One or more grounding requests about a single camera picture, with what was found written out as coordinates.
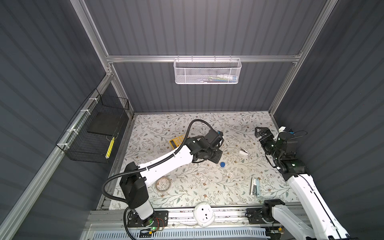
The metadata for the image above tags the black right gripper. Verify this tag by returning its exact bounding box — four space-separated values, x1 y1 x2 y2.
254 125 280 162

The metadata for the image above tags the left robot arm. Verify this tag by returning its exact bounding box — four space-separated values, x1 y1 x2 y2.
120 129 224 222

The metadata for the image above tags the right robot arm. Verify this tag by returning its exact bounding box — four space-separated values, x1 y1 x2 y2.
255 127 352 240

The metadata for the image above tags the yellow calculator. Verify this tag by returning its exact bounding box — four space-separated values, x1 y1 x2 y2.
169 135 185 150

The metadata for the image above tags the white staple remover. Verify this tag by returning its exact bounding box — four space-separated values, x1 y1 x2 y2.
239 148 249 156

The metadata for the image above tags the clear tape roll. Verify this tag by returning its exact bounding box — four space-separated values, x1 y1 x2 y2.
155 176 172 193

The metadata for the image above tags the white round device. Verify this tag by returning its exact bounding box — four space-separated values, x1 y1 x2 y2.
193 202 216 228

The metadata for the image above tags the yellow ruler in basket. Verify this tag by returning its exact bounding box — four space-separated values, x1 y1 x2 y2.
105 137 115 159

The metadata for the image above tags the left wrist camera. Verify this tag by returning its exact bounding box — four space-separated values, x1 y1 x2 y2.
205 129 224 148

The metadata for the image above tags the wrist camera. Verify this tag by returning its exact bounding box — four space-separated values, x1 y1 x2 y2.
278 126 294 136
205 129 224 148

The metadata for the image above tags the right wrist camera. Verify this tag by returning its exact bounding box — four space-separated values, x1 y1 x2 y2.
278 126 294 136

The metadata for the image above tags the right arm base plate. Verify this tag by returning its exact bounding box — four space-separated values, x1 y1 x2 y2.
245 208 277 224

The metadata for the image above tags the white wire basket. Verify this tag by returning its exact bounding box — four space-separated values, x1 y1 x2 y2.
173 57 242 85

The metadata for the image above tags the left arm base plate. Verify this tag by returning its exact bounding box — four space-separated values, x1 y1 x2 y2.
127 211 169 228

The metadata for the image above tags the black corrugated cable conduit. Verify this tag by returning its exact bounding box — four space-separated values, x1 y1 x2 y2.
101 119 215 240

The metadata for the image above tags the black wire basket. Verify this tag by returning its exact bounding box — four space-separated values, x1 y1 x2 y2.
57 90 130 164

